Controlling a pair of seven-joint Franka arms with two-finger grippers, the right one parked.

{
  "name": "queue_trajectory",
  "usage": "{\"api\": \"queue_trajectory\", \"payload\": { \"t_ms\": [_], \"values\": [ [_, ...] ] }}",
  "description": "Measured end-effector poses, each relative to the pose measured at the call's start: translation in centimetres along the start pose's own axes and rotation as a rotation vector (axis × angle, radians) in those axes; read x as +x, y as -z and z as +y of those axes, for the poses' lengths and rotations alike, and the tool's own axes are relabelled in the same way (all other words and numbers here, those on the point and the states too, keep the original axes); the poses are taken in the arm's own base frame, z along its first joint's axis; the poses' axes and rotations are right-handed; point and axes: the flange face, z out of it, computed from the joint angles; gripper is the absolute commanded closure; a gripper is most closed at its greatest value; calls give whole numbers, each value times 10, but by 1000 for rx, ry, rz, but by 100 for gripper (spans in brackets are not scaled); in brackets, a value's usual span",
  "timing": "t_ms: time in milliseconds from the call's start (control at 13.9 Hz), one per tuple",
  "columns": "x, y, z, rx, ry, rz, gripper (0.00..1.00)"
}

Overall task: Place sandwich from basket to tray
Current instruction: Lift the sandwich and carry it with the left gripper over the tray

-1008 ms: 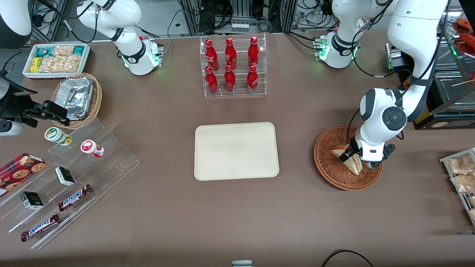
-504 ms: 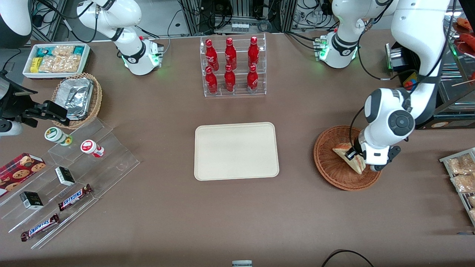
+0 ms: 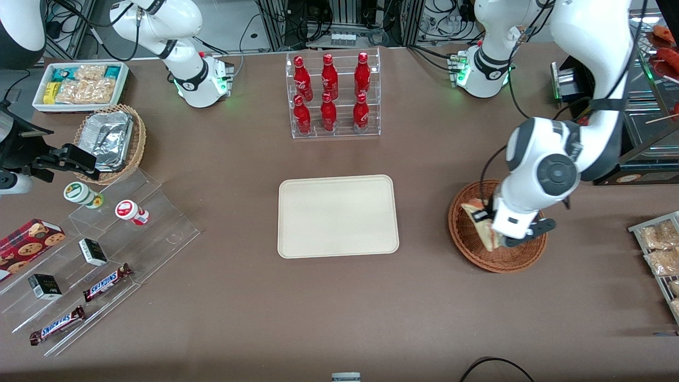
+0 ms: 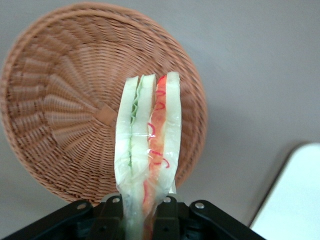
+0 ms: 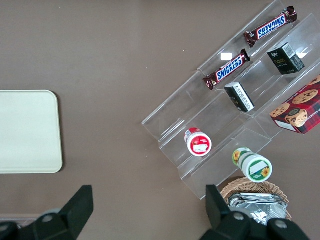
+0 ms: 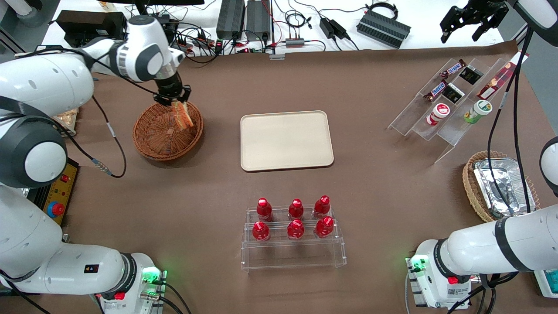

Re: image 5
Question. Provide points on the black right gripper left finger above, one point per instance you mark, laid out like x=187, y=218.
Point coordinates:
x=77, y=210

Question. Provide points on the small black carton box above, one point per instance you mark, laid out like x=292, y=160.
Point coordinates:
x=240, y=97
x=286, y=58

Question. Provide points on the clear acrylic stepped shelf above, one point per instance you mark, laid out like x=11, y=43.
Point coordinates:
x=200, y=117

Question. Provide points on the brown Snickers bar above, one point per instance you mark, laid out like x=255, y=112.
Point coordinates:
x=227, y=70
x=271, y=27

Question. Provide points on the green lidded yoghurt cup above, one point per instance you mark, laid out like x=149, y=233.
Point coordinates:
x=255, y=166

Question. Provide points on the red tartan cookie box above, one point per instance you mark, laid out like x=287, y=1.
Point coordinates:
x=300, y=110

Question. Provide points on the stack of foil trays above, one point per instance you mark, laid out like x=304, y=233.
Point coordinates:
x=260, y=207

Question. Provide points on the beige rectangular tray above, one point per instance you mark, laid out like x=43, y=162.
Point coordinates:
x=27, y=132

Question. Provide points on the red lidded yoghurt cup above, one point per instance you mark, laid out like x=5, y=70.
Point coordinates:
x=198, y=143

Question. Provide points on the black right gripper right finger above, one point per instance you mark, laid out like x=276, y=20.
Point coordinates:
x=220, y=212

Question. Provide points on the light tan wicker basket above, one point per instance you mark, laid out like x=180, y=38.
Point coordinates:
x=250, y=185

